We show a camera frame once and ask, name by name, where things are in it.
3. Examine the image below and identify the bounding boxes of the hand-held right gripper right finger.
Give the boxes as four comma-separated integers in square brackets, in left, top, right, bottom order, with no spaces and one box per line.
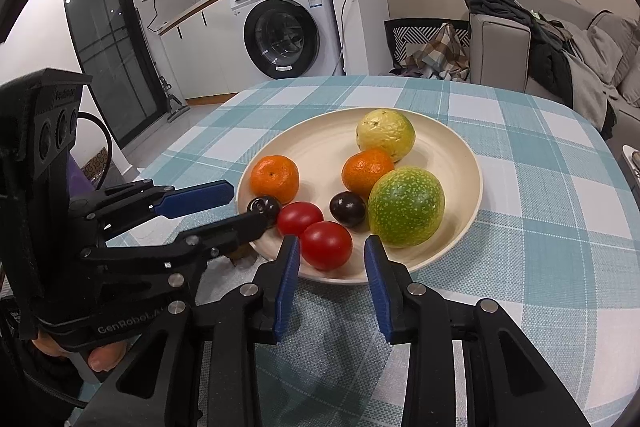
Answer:
[364,235,592,427]

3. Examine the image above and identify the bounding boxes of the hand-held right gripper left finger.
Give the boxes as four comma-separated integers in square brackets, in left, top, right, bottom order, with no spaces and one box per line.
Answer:
[82,234,302,427]

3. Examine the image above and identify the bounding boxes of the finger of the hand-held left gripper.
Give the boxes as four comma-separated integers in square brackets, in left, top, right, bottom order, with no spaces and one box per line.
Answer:
[70,179,236,233]
[82,210,273,265]

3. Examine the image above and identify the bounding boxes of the dark purple plum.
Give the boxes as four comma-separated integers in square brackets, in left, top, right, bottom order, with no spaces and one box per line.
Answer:
[246,196,282,228]
[329,191,367,227]

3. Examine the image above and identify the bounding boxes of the red tomato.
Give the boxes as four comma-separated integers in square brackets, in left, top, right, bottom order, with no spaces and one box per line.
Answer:
[300,221,353,271]
[276,202,324,238]

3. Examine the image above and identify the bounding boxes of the orange mandarin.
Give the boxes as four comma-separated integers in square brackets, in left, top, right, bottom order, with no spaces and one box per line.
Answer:
[341,148,396,202]
[250,155,300,204]

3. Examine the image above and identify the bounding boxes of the large green fruit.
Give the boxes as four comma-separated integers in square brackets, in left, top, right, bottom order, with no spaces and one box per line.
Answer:
[367,167,446,248]

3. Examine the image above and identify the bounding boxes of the cream round plate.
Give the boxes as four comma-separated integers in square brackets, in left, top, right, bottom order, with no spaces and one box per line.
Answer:
[236,107,483,285]

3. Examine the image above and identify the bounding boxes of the person's left hand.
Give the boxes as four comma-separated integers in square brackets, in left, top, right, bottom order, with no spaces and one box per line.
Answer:
[31,336,126,370]

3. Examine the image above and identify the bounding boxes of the purple cloth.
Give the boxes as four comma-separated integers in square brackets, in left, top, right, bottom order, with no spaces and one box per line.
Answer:
[67,154,85,198]

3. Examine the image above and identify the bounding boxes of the patterned brown box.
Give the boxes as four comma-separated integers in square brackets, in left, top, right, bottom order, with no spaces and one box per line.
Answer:
[82,147,113,182]

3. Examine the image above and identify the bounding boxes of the floor mop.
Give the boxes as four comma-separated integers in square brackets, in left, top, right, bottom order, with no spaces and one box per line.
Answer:
[159,77,190,122]

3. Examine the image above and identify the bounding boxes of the white base cabinets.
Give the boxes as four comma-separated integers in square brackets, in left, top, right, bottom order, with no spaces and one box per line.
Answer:
[160,0,251,100]

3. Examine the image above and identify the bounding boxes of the yellow guava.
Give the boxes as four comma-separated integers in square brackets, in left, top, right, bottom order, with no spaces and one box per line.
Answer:
[356,108,416,162]

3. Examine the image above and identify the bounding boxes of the teal checked tablecloth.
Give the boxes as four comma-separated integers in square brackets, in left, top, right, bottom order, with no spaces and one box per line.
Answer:
[105,74,628,427]

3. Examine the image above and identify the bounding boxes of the black framed glass door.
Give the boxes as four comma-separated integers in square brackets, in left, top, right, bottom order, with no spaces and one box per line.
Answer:
[61,0,168,142]

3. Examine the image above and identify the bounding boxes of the plaid cloth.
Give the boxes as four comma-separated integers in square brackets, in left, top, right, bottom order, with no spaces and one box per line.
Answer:
[402,23,471,82]

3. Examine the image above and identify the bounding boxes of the black striped chair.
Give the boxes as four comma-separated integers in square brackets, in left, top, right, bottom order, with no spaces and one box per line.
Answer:
[384,19,471,80]

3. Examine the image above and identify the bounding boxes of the grey sofa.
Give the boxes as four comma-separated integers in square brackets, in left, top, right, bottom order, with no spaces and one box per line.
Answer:
[467,0,640,138]

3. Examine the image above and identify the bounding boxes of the white side table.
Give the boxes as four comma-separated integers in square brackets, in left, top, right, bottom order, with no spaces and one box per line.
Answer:
[620,144,640,188]

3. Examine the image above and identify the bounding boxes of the grey blanket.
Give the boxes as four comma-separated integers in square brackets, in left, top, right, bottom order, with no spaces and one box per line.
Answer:
[560,27,618,138]

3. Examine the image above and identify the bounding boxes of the dark clothing pile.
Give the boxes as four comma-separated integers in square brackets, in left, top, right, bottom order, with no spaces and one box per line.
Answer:
[461,0,573,105]

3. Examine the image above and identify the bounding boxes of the grey cushion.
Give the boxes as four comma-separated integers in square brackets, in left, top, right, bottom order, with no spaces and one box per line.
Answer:
[620,57,640,108]
[587,10,640,82]

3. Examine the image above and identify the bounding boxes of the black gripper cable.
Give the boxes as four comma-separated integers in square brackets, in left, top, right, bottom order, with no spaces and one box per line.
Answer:
[77,111,113,190]

